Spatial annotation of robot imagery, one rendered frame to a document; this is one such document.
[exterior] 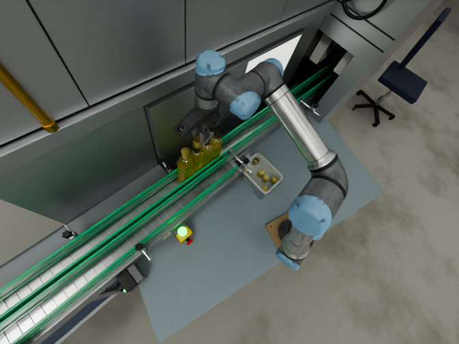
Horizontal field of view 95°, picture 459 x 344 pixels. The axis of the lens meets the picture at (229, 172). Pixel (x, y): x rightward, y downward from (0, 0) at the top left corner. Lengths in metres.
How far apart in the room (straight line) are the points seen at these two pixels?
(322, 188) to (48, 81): 0.71
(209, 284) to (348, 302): 1.49
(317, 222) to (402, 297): 2.15
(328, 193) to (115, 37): 0.66
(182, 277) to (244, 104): 0.87
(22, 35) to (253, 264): 1.13
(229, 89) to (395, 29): 1.04
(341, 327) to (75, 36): 2.36
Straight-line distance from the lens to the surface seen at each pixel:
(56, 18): 0.57
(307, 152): 0.69
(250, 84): 0.59
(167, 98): 0.79
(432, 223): 3.28
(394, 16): 1.44
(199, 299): 1.15
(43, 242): 1.17
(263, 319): 2.02
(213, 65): 0.58
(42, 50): 0.59
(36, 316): 1.15
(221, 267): 1.16
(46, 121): 0.65
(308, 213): 0.63
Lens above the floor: 1.89
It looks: 63 degrees down
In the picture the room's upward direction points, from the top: 24 degrees clockwise
